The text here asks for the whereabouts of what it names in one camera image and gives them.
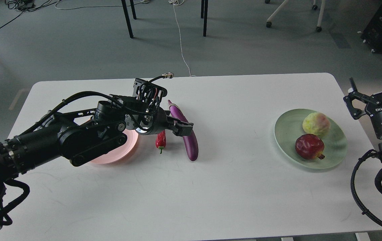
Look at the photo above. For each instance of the red chili pepper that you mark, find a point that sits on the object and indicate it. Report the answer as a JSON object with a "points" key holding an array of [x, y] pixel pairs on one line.
{"points": [[160, 142]]}

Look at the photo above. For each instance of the red pomegranate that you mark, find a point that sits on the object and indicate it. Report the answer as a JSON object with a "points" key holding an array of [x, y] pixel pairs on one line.
{"points": [[310, 147]]}

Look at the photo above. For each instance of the black table leg right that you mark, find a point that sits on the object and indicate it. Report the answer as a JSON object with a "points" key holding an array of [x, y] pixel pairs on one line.
{"points": [[204, 15]]}

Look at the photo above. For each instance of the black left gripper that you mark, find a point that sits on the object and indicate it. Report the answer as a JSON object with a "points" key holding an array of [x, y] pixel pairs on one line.
{"points": [[157, 122]]}

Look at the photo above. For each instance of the pink plate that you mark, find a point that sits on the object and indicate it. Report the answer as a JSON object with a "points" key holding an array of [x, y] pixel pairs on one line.
{"points": [[121, 152]]}

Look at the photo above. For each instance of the black table leg left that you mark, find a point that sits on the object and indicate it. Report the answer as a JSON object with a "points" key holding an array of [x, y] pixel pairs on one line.
{"points": [[127, 15]]}

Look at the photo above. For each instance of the white chair base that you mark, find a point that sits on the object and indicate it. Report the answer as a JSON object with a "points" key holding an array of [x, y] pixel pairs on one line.
{"points": [[284, 16]]}

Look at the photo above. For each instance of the black table leg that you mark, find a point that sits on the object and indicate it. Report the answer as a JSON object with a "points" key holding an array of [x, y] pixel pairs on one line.
{"points": [[204, 15], [127, 15]]}

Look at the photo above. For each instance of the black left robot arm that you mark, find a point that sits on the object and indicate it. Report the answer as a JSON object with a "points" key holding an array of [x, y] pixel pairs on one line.
{"points": [[81, 128]]}

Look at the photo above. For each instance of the green yellow apple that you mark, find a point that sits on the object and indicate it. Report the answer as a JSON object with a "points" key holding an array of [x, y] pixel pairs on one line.
{"points": [[317, 124]]}

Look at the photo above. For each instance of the purple eggplant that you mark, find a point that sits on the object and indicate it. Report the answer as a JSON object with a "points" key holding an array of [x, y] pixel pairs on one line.
{"points": [[190, 142]]}

